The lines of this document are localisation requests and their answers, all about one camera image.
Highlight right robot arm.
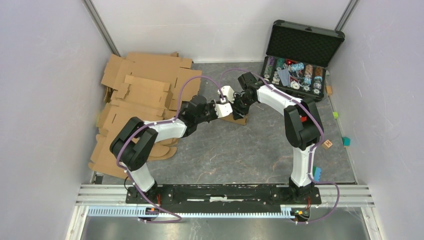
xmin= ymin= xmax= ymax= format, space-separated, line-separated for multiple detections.
xmin=231 ymin=72 xmax=324 ymax=204

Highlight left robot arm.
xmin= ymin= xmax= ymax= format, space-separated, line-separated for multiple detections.
xmin=109 ymin=95 xmax=219 ymax=204

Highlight blue block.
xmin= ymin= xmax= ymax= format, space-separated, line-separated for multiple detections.
xmin=312 ymin=166 xmax=322 ymax=182

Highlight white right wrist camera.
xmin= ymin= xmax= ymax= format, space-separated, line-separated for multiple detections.
xmin=219 ymin=85 xmax=235 ymax=103

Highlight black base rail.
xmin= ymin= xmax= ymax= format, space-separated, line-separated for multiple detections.
xmin=145 ymin=183 xmax=322 ymax=214

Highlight stack of flat cardboard boxes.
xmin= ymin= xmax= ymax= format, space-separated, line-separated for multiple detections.
xmin=88 ymin=52 xmax=202 ymax=179

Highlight small orange wooden block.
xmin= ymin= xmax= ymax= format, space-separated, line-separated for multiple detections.
xmin=325 ymin=85 xmax=333 ymax=96

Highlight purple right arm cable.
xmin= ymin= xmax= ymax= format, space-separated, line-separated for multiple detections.
xmin=218 ymin=68 xmax=341 ymax=224

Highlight brown cardboard box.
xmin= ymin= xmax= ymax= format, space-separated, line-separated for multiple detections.
xmin=220 ymin=113 xmax=248 ymax=126

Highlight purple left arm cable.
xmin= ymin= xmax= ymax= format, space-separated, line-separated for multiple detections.
xmin=115 ymin=75 xmax=227 ymax=224

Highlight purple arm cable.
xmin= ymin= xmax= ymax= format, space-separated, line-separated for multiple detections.
xmin=218 ymin=68 xmax=341 ymax=224
xmin=115 ymin=75 xmax=227 ymax=224

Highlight black poker chip case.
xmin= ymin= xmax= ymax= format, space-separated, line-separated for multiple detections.
xmin=260 ymin=20 xmax=345 ymax=102

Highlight teal cube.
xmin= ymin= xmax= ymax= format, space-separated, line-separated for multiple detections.
xmin=341 ymin=136 xmax=351 ymax=147

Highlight green cube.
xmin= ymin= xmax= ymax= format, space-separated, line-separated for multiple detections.
xmin=332 ymin=111 xmax=339 ymax=119

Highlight wooden letter cube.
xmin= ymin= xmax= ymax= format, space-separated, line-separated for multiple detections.
xmin=321 ymin=139 xmax=333 ymax=150

